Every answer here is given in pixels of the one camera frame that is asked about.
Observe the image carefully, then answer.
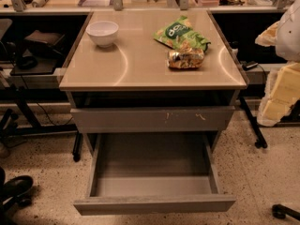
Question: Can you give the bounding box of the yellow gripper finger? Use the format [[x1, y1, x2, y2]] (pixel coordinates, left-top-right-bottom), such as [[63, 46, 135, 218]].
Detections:
[[257, 62, 300, 127]]

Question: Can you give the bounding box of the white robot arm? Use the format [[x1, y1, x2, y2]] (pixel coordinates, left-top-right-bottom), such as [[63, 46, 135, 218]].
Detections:
[[255, 0, 300, 127]]

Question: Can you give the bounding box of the closed grey upper drawer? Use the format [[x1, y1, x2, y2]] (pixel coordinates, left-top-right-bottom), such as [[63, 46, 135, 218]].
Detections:
[[70, 106, 234, 133]]

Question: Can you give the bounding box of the grey drawer cabinet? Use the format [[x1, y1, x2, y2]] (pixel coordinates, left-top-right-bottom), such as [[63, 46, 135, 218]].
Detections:
[[60, 9, 248, 145]]

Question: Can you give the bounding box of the open grey lower drawer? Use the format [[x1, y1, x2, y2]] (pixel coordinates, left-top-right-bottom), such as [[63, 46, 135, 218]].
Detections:
[[74, 132, 235, 216]]

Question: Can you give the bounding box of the black power adapter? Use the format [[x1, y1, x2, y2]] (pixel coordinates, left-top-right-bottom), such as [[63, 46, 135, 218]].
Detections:
[[241, 61, 258, 71]]

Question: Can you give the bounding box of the black desk leg right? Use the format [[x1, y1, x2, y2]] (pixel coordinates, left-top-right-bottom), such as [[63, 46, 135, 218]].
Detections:
[[239, 97, 268, 148]]

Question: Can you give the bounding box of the black desk leg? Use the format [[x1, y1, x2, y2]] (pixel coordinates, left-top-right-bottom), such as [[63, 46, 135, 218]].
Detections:
[[239, 97, 268, 148], [72, 133, 83, 162]]

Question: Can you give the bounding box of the green chip bag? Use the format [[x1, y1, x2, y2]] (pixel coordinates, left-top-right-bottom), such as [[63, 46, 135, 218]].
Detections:
[[154, 16, 210, 52]]

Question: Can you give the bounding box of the black chair caster right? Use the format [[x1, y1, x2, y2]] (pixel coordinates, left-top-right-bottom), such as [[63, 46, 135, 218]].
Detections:
[[272, 204, 300, 220]]

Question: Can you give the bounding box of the white ceramic bowl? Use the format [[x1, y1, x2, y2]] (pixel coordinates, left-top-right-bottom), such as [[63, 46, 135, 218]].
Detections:
[[85, 21, 119, 48]]

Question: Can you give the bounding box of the black desk leg left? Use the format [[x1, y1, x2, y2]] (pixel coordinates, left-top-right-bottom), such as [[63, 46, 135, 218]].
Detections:
[[72, 133, 83, 162]]

